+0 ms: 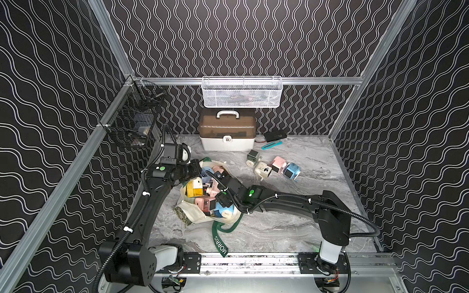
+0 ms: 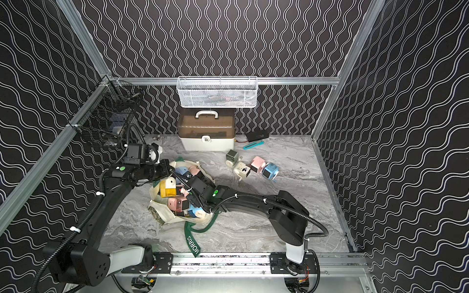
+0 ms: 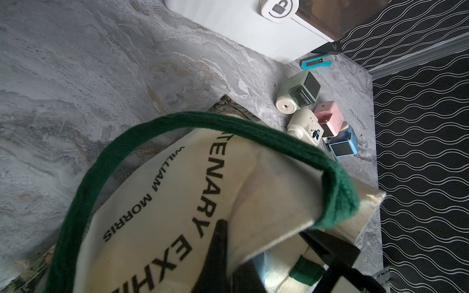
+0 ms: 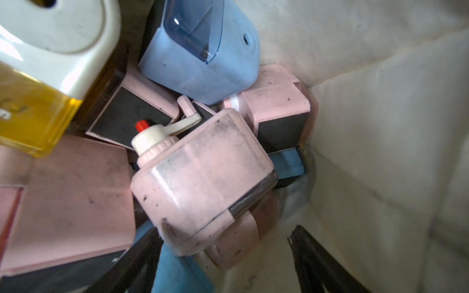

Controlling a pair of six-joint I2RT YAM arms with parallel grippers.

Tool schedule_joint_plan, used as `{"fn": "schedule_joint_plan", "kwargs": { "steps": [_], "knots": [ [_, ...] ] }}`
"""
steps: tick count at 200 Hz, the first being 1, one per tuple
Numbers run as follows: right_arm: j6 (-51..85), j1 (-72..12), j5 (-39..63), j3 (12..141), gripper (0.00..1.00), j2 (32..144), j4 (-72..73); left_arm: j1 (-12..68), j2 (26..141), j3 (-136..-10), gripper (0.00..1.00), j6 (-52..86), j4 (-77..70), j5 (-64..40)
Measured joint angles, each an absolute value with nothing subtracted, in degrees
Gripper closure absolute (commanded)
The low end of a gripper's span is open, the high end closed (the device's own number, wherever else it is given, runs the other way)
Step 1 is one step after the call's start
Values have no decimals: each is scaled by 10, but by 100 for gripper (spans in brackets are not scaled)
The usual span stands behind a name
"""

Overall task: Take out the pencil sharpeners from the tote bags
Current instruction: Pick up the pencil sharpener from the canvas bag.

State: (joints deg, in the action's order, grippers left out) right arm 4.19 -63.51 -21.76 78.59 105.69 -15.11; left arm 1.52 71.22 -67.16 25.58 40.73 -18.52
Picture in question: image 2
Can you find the pink round pencil sharpener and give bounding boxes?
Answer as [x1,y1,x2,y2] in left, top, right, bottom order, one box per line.
[167,196,190,217]

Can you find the cream tote bag green handles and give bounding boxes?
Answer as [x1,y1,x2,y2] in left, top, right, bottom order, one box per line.
[149,175,218,258]

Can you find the cream white pencil sharpener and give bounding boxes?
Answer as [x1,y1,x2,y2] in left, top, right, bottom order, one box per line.
[233,161,251,181]

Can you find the green pencil sharpener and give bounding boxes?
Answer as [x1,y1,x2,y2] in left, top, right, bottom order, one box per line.
[225,150,239,167]

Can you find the blue square pencil sharpener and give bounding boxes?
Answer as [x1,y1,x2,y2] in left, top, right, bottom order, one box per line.
[261,162,280,181]

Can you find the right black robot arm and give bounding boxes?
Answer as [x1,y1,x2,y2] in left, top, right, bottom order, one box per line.
[178,175,329,265]

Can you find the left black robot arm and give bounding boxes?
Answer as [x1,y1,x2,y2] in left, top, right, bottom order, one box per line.
[31,159,173,293]

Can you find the yellow pencil sharpener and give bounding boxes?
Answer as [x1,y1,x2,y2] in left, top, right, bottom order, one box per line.
[160,177,177,198]

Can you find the blue rounded pencil sharpener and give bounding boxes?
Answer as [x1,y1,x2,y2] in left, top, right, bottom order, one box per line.
[188,205,206,219]

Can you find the light blue pencil sharpener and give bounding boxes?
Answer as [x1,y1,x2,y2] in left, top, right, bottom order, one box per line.
[175,166,192,178]

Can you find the brown lid white toolbox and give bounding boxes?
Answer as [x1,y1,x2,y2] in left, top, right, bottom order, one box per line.
[177,108,236,152]

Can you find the teal utility knife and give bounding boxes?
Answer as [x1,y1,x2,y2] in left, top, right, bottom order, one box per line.
[243,140,265,150]

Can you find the black battery pack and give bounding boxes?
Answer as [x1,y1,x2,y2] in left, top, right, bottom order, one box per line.
[245,130,269,142]

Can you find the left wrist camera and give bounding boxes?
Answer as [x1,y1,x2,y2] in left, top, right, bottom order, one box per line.
[124,144,162,166]

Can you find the black wire basket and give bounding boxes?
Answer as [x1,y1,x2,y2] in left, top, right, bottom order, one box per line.
[71,81,144,148]

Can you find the white wire mesh basket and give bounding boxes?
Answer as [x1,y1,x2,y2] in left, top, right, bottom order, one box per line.
[176,76,259,108]

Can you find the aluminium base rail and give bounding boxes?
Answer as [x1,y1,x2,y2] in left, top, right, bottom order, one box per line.
[115,252,368,278]

